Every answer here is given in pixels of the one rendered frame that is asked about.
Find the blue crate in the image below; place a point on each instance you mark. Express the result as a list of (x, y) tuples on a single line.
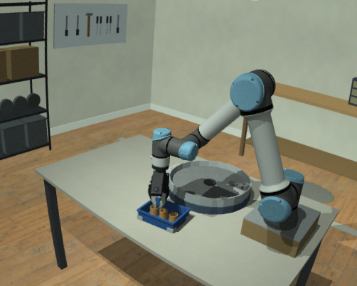
[(182, 211)]

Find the bronze bushing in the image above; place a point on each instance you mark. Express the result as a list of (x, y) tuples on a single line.
[(173, 216), (154, 211), (163, 213)]

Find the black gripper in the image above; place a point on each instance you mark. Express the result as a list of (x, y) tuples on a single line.
[(165, 193)]

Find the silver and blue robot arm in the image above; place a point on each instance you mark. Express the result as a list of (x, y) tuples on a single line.
[(251, 93)]

